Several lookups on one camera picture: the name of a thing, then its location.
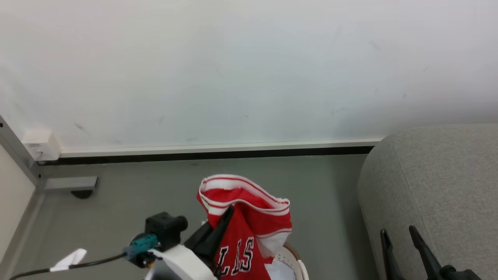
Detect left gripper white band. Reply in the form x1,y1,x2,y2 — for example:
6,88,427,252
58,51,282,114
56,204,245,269
145,206,235,280

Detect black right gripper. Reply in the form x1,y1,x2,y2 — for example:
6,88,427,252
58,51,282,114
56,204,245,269
380,225,484,280

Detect red basketball jersey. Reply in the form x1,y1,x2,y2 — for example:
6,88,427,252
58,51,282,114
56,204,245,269
196,174,293,280

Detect white perforated laundry basket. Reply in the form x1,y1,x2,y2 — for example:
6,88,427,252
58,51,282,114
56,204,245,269
268,243,310,280

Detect white cloth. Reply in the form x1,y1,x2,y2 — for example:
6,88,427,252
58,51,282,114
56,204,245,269
266,260,297,280

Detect white and black baseboard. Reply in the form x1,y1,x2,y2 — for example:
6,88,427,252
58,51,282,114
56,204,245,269
37,137,385,165

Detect grey fabric sofa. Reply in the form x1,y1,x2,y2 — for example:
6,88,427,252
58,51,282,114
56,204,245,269
357,124,498,280

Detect teal cable connector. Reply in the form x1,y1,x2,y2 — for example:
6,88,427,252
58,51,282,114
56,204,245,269
124,233,159,259

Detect thin black cable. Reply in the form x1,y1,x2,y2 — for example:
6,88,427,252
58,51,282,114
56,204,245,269
8,252,129,280

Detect white cable tag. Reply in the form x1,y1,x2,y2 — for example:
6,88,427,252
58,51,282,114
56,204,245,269
49,248,88,272

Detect white wall box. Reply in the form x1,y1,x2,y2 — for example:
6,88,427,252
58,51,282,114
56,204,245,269
23,129,62,161

